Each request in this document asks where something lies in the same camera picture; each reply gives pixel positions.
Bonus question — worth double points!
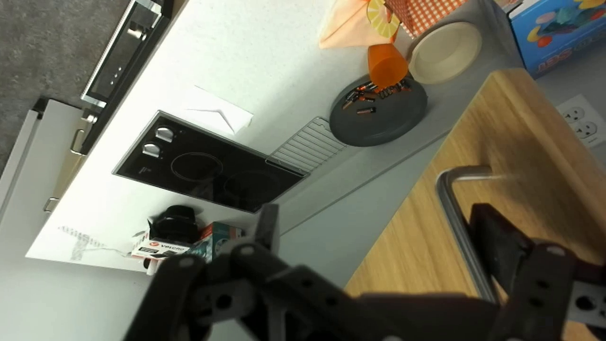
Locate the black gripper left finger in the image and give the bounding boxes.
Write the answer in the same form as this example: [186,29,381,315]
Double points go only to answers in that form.
[123,203,358,341]

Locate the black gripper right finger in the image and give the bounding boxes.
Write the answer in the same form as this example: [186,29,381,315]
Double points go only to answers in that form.
[466,203,606,341]

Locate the white base cabinet front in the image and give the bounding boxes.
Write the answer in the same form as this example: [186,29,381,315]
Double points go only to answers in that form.
[0,95,98,215]

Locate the black pouch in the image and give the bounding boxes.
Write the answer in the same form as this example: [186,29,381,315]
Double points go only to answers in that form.
[148,203,203,247]

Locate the red white flat package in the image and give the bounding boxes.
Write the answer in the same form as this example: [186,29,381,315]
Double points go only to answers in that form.
[127,237,199,262]

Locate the black glass cooktop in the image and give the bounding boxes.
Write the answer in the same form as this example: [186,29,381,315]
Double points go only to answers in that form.
[112,109,307,215]

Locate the white vent grille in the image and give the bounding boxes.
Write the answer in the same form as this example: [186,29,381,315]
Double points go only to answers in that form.
[269,114,347,177]

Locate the white paper sheet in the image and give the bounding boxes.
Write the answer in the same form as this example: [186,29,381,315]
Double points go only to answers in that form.
[168,84,256,137]

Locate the dark grey round plate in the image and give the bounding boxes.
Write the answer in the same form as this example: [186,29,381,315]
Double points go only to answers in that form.
[328,73,430,148]

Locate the red brown sticks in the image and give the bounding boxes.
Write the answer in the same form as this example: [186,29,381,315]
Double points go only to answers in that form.
[341,75,415,122]

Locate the cream round bowl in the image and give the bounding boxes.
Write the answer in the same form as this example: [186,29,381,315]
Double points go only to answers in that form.
[407,20,485,88]

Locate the blue toy box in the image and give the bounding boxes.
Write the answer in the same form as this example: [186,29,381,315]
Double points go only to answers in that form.
[494,0,606,80]

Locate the orange plastic cup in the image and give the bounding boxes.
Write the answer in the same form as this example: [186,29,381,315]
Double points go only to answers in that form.
[365,42,413,93]

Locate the black built-in dishwasher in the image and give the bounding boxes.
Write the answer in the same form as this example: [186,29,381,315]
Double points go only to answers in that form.
[79,0,176,111]

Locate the yellow toy lemon slice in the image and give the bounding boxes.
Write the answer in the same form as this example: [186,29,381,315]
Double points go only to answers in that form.
[364,0,403,40]

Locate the white wall power outlet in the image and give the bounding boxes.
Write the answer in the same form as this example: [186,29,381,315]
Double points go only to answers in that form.
[555,93,606,152]

